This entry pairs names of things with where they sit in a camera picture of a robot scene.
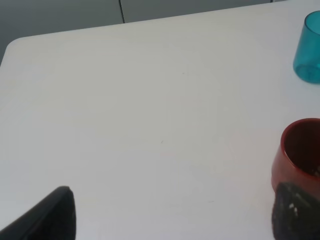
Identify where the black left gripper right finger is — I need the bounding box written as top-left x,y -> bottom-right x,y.
271,182 -> 320,240

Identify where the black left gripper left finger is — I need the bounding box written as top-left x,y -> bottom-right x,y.
0,186 -> 76,240

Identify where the teal translucent plastic cup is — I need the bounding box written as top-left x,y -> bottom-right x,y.
293,10 -> 320,84

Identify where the red plastic cup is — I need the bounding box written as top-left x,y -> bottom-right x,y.
271,118 -> 320,199

